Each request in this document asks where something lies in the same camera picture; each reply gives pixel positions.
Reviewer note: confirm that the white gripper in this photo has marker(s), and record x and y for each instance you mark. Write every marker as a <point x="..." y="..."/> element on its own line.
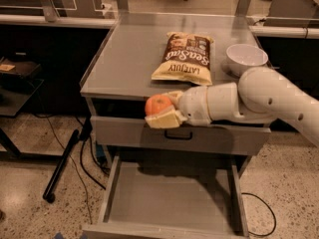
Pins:
<point x="194" y="105"/>

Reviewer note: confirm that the white horizontal rail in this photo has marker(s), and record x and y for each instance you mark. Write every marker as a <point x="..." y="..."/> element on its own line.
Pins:
<point x="64" y="22"/>

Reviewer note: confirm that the dark side table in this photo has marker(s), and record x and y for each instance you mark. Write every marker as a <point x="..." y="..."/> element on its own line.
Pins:
<point x="18" y="83"/>

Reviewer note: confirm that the open middle drawer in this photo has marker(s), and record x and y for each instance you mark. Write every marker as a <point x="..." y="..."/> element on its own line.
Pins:
<point x="160" y="197"/>

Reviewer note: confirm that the orange fruit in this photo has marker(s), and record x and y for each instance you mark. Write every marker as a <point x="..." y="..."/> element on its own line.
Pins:
<point x="156" y="104"/>

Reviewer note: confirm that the grey drawer cabinet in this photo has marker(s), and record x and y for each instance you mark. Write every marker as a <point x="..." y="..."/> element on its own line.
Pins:
<point x="119" y="81"/>

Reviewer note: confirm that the white bowl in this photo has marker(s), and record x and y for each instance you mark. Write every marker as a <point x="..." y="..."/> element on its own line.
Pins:
<point x="241" y="57"/>

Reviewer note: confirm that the black drawer handle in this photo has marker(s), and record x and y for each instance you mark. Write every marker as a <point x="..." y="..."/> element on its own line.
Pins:
<point x="168" y="135"/>

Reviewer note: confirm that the closed top drawer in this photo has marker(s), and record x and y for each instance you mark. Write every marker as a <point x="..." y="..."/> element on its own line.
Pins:
<point x="218" y="138"/>

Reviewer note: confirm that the brown chip bag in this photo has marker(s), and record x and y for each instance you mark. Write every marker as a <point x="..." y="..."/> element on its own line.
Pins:
<point x="186" y="58"/>

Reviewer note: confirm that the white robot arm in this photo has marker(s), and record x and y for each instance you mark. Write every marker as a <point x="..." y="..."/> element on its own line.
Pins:
<point x="261" y="95"/>

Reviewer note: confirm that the black stand leg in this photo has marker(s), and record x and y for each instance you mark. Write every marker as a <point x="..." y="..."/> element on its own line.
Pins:
<point x="48" y="194"/>

